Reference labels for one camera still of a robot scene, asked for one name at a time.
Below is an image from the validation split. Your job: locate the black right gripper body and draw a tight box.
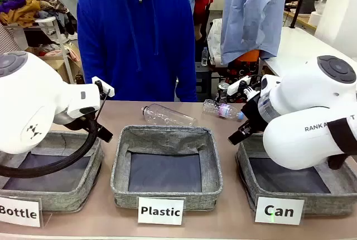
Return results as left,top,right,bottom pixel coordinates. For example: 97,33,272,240
240,93,270,135

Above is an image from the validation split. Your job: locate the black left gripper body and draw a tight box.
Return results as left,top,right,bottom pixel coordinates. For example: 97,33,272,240
66,113,99,133

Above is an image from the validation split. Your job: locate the crushed bottle with pink label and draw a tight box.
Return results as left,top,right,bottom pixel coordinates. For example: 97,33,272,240
202,99,246,121

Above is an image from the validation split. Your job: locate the dark Pepsi can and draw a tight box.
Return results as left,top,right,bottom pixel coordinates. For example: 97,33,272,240
216,81,230,104

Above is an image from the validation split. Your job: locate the large clear plastic bottle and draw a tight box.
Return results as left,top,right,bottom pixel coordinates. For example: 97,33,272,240
141,103,197,127

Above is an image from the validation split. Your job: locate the person's left forearm blue sleeve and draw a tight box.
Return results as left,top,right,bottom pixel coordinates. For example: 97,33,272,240
175,52,198,103

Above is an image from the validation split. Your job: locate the grey fabric basket plastic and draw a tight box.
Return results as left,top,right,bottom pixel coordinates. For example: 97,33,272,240
110,124,224,212

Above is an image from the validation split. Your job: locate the grey fabric basket can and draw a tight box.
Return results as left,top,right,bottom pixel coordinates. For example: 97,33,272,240
235,132,357,217

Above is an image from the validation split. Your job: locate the grey fabric basket bottle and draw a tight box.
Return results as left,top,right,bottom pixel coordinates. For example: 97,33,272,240
0,130,105,213

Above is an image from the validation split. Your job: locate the white label card Can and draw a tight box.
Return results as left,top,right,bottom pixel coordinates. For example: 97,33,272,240
254,196,305,226

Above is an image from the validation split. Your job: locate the red black patterned cloth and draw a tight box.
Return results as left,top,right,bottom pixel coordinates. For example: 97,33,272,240
222,60,260,104

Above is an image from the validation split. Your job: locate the black stool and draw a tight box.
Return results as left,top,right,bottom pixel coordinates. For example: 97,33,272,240
195,65,213,102

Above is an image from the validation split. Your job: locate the cardboard box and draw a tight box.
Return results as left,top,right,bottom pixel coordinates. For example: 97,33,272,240
25,43,82,83

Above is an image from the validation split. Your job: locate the small background water bottle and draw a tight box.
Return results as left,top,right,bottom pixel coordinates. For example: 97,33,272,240
201,46,210,67

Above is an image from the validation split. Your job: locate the white plastic bag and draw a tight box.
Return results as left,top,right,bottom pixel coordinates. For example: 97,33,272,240
206,18,224,66

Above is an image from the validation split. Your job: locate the white side table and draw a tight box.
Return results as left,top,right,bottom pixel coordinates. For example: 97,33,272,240
261,26,357,78

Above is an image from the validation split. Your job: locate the person in blue hoodie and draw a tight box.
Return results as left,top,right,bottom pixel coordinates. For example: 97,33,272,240
76,0,198,103

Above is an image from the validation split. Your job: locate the white label card Plastic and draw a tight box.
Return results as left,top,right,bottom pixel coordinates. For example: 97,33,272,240
137,196,185,226

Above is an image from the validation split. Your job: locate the large light blue hanging shirt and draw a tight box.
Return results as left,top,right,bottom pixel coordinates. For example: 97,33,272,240
220,0,288,65

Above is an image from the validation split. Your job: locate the white label card Bottle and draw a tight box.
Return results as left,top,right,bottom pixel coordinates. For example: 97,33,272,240
0,196,43,228

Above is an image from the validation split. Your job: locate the white paper roll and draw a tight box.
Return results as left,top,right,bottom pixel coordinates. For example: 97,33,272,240
307,11,324,28

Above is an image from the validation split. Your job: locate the black stand pole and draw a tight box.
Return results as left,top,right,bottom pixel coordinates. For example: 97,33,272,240
289,0,312,30

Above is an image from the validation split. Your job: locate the pile of colourful clothes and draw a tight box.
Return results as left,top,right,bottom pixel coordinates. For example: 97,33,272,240
0,0,70,27

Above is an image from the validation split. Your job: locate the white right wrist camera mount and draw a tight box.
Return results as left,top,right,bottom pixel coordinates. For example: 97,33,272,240
226,75,260,102

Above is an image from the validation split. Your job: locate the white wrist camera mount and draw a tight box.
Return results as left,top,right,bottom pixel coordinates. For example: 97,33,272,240
91,76,115,98
226,75,260,102

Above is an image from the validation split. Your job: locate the black left arm cable sleeve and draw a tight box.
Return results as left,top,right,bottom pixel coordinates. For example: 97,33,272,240
0,88,112,179

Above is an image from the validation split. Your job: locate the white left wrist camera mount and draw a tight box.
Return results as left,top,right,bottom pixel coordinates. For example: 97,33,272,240
91,76,115,98

